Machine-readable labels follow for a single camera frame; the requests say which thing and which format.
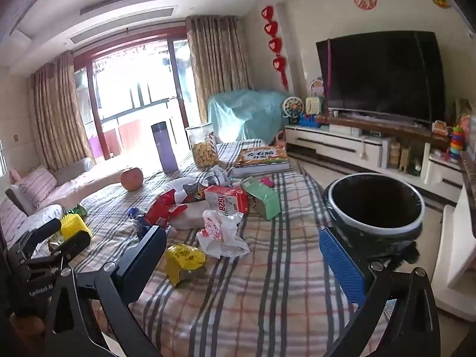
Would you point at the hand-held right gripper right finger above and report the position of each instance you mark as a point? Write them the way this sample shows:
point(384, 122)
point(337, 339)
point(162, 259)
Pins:
point(340, 267)

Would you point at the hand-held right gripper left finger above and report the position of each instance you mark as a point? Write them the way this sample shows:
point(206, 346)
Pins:
point(143, 258)

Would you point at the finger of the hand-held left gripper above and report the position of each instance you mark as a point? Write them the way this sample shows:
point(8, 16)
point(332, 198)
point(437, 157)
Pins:
point(80, 243)
point(41, 232)

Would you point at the yellow brush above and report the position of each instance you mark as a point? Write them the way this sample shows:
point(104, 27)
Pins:
point(72, 227)

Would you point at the red snack wrapper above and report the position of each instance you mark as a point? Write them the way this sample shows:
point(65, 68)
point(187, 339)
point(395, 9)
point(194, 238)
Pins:
point(163, 206)

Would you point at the white foam block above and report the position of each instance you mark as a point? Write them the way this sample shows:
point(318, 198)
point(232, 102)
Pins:
point(191, 218)

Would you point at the white bin with black bag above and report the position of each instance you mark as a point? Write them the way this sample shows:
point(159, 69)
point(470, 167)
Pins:
point(372, 200)

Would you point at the dark grey packet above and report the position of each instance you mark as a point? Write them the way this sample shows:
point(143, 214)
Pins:
point(193, 191)

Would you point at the pink wrapper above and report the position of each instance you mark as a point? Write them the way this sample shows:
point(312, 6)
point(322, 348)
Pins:
point(267, 181)

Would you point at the pink sofa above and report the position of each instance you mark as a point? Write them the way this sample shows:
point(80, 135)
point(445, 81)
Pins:
point(44, 208)

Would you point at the green snack packet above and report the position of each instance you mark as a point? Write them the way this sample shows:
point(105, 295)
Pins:
point(78, 210)

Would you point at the blue small wrapper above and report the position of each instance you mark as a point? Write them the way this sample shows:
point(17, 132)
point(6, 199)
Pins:
point(138, 221)

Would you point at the yellow snack packet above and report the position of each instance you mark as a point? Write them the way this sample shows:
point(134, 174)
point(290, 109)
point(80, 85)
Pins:
point(184, 260)

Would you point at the striped pink cushion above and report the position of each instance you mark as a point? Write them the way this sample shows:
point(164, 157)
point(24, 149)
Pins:
point(37, 186)

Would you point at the red apple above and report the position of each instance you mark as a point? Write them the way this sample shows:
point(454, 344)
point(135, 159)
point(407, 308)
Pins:
point(132, 179)

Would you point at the white red-printed plastic bag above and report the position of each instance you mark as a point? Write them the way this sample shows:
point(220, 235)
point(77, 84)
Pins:
point(221, 234)

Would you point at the plaid tablecloth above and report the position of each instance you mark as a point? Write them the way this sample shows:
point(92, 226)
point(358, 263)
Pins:
point(260, 286)

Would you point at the red and white carton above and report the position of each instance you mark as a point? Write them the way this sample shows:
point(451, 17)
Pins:
point(223, 200)

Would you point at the green carton box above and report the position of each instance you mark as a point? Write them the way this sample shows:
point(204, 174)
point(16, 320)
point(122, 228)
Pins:
point(264, 199)

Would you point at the purple thermos bottle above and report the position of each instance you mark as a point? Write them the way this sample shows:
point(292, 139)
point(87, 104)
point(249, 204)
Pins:
point(164, 148)

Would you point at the marble-topped white cabinet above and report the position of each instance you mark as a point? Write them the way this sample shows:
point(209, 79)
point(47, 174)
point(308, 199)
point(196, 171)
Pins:
point(457, 249)

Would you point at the pink hanging spoon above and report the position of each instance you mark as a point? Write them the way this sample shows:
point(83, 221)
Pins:
point(363, 150)

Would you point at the beige patterned curtain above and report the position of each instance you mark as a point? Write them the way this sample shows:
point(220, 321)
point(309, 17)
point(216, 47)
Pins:
point(215, 67)
point(55, 111)

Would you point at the white television cabinet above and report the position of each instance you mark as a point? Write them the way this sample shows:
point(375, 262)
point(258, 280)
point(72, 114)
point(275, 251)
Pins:
point(334, 145)

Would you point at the clear cookie jar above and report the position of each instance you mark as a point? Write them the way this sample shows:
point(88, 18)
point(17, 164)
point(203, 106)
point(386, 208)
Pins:
point(202, 148)

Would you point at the cream round stacked container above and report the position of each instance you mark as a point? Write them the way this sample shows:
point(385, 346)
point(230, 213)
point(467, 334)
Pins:
point(394, 154)

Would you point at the thick white book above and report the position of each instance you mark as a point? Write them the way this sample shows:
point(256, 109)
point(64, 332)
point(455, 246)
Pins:
point(256, 171)

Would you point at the yellow grid toy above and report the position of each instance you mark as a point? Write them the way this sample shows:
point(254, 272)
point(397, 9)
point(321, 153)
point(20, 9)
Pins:
point(405, 158)

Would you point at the pink toy kettle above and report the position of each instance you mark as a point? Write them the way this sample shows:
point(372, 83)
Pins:
point(280, 139)

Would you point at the blue plastic toy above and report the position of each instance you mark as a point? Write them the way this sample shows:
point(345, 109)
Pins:
point(308, 122)

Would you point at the red-framed balcony door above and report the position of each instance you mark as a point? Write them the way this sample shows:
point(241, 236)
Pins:
point(130, 89)

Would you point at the green toy telephone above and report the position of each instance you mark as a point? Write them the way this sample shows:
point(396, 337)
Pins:
point(313, 105)

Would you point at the toy ferris wheel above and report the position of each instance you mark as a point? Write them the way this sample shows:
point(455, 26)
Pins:
point(292, 108)

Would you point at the orange toy cash register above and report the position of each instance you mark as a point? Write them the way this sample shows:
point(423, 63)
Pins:
point(441, 128)

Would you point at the teal covered armchair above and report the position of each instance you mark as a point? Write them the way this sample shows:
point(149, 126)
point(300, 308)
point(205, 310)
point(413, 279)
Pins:
point(245, 115)

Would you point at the arched pink white toy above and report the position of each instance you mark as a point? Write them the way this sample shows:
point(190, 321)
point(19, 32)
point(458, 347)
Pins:
point(317, 88)

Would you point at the black flat television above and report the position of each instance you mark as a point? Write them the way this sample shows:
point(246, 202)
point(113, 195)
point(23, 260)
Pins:
point(383, 74)

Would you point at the red hanging heart decoration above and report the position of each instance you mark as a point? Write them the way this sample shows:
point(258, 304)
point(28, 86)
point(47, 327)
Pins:
point(273, 44)

